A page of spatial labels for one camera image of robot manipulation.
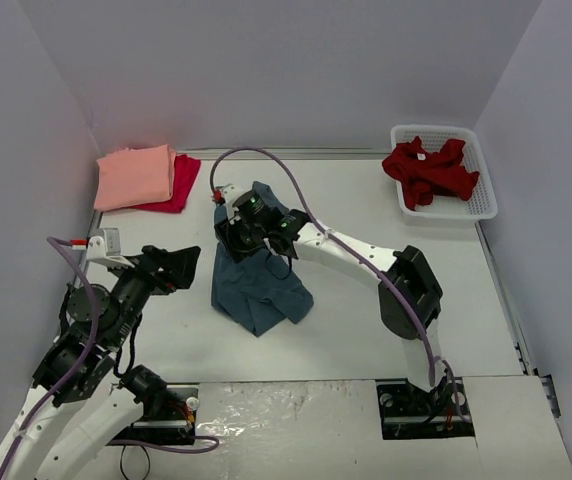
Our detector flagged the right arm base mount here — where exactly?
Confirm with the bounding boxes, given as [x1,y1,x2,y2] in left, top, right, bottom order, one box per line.
[376,377,475,441]

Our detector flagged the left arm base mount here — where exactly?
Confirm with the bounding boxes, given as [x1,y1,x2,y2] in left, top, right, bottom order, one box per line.
[113,384,199,447]

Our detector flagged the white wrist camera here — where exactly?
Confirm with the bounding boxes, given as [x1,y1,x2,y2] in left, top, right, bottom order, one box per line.
[213,183,249,205]
[85,228,121,265]

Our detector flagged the teal blue t shirt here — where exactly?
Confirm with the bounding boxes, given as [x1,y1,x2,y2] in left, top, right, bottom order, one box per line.
[209,180,315,338]

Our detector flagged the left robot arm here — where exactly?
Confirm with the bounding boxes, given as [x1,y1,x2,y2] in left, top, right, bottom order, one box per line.
[0,236,201,479]

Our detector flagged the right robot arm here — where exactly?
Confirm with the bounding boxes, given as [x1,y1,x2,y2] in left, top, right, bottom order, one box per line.
[211,182,453,413]

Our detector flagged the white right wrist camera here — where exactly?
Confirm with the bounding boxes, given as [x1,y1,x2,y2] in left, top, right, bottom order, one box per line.
[213,183,249,205]

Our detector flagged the white perforated plastic basket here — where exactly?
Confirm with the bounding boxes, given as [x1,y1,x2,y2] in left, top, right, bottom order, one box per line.
[390,124,498,228]

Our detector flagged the crumpled dark red t shirt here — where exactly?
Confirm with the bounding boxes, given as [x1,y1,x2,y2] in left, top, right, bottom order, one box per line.
[382,137,480,211]

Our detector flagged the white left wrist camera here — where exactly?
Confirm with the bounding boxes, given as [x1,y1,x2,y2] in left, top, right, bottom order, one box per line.
[85,228,121,265]

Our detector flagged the folded salmon pink t shirt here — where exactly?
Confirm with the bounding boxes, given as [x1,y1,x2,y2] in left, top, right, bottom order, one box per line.
[94,145,176,212]

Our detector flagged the black thin floor cable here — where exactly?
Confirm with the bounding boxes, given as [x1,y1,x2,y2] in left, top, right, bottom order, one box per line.
[118,441,153,480]

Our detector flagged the aluminium table edge rail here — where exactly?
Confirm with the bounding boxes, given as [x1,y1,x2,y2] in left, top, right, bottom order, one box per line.
[475,223,539,376]

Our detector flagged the folded magenta t shirt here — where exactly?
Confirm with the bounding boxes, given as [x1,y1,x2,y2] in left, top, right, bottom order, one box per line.
[133,154,201,214]

